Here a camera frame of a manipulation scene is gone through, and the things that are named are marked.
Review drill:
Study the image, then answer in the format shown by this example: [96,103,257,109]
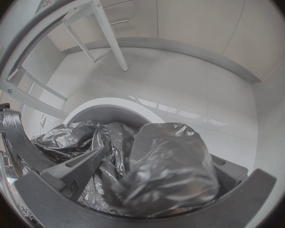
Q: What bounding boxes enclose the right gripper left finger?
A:
[41,146,106,200]

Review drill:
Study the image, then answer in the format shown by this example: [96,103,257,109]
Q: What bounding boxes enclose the beige cabinet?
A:
[38,0,279,83]

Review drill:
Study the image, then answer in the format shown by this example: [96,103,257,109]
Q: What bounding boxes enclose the white trash bin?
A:
[61,97,166,137]

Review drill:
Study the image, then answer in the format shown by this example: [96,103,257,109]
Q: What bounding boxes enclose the grey chair with white legs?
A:
[0,0,129,119]

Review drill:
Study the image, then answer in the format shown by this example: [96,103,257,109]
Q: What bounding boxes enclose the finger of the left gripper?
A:
[0,103,10,138]

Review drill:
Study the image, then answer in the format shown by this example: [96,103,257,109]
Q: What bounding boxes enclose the black plastic bag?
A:
[2,108,221,219]

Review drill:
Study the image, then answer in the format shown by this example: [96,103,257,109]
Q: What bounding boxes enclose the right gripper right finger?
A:
[209,154,249,197]

